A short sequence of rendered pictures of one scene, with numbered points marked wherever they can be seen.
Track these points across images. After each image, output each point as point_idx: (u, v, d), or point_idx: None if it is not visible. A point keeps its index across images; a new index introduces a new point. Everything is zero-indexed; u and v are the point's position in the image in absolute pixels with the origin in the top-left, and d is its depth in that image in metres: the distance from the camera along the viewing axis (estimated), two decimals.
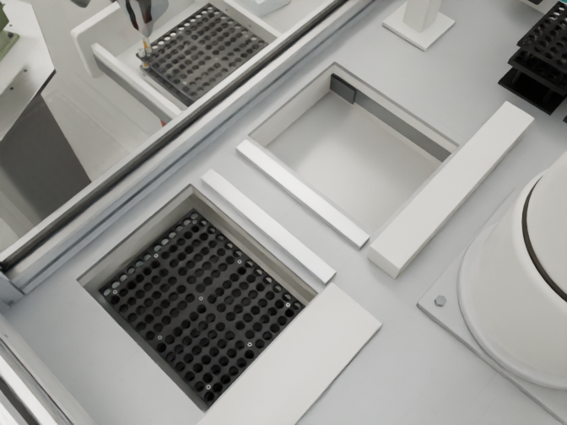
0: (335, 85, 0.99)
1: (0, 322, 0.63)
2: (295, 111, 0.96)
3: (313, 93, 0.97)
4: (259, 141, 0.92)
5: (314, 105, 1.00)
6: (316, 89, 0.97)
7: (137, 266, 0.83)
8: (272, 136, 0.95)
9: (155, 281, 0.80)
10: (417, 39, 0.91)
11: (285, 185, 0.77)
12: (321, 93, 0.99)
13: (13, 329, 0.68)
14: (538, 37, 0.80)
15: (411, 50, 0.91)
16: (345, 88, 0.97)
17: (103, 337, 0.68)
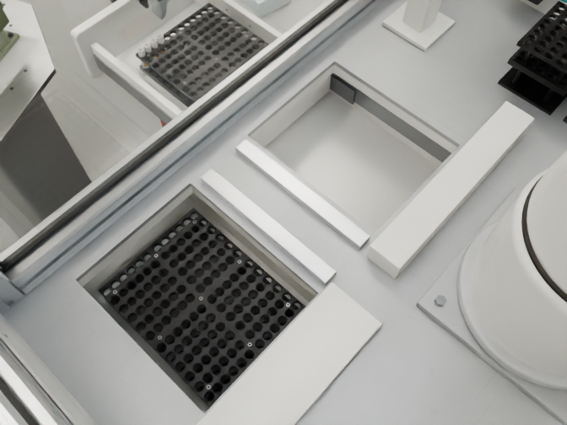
0: (335, 85, 0.99)
1: (0, 322, 0.63)
2: (295, 111, 0.96)
3: (313, 93, 0.97)
4: (259, 141, 0.92)
5: (314, 105, 1.00)
6: (316, 89, 0.97)
7: (137, 266, 0.83)
8: (272, 136, 0.95)
9: (155, 281, 0.80)
10: (417, 39, 0.91)
11: (285, 185, 0.77)
12: (321, 93, 0.99)
13: (13, 329, 0.68)
14: (538, 37, 0.80)
15: (411, 50, 0.91)
16: (345, 88, 0.97)
17: (103, 337, 0.68)
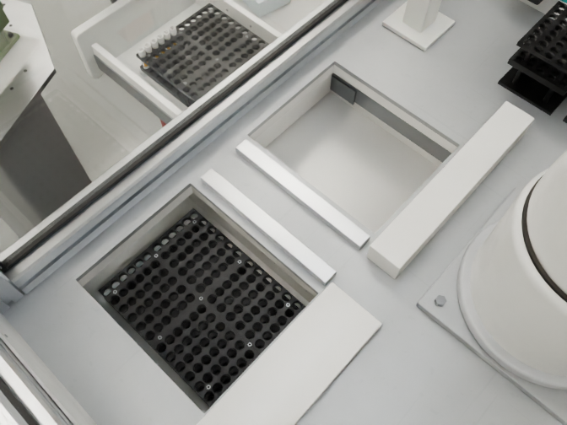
0: (336, 85, 0.99)
1: (0, 322, 0.63)
2: (296, 111, 0.96)
3: (314, 93, 0.97)
4: (260, 141, 0.92)
5: (314, 105, 1.00)
6: (317, 89, 0.97)
7: (137, 266, 0.83)
8: (273, 136, 0.95)
9: (155, 281, 0.80)
10: (417, 39, 0.91)
11: (285, 185, 0.77)
12: (321, 93, 0.99)
13: (13, 329, 0.68)
14: (538, 37, 0.80)
15: (411, 50, 0.91)
16: (346, 88, 0.97)
17: (103, 337, 0.68)
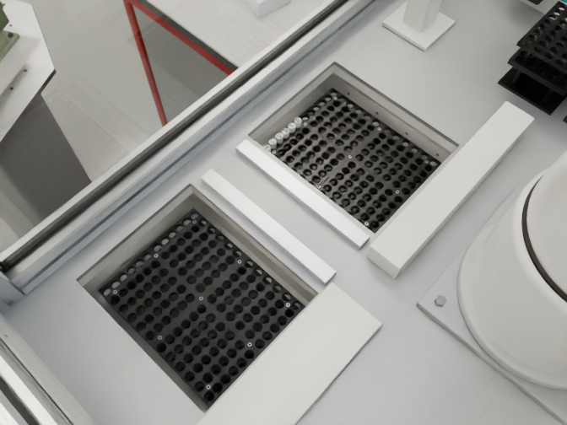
0: None
1: (0, 322, 0.63)
2: None
3: None
4: None
5: None
6: None
7: (137, 266, 0.83)
8: None
9: (155, 281, 0.80)
10: (417, 39, 0.91)
11: (285, 185, 0.77)
12: None
13: (13, 329, 0.68)
14: (538, 37, 0.80)
15: (411, 50, 0.91)
16: None
17: (103, 337, 0.68)
